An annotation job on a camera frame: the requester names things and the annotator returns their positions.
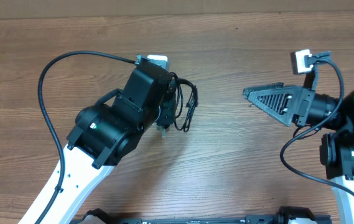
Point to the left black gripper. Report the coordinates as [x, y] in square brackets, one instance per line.
[167, 116]

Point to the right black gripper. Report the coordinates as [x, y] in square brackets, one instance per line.
[284, 112]

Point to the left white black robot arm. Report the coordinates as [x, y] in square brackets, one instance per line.
[106, 132]

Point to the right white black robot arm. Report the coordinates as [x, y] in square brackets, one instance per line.
[337, 147]

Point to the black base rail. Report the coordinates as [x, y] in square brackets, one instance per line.
[284, 215]

